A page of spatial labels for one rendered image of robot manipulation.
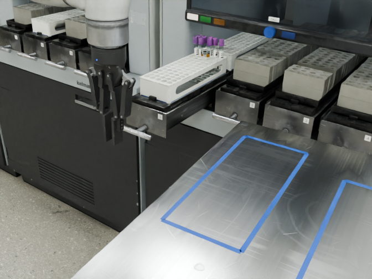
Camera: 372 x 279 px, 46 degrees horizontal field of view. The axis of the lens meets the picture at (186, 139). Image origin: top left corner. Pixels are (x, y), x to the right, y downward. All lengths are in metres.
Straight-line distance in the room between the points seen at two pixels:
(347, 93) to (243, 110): 0.27
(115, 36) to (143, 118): 0.29
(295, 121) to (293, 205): 0.42
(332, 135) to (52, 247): 1.25
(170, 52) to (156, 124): 0.36
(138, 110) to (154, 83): 0.08
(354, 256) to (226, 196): 0.23
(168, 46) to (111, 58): 0.49
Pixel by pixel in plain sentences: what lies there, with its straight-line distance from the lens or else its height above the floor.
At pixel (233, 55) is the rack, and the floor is 0.86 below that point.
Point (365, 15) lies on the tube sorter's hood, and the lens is 1.12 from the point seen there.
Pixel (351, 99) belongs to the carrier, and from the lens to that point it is 1.17.
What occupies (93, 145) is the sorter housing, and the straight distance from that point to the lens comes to 1.69.
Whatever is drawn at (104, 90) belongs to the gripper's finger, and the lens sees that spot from 1.01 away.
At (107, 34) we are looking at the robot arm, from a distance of 0.92.
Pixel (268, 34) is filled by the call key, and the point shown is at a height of 0.97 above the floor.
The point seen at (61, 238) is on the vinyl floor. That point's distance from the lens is 1.97.
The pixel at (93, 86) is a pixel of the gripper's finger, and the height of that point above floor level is 0.90.
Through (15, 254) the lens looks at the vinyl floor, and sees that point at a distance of 1.94.
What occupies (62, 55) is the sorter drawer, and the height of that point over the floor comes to 0.78.
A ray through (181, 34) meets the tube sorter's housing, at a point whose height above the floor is 0.91.
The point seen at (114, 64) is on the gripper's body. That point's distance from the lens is 0.95.
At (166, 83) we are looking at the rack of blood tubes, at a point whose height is 0.86.
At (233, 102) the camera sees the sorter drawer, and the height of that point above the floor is 0.79.
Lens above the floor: 1.28
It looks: 29 degrees down
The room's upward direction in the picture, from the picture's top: 2 degrees clockwise
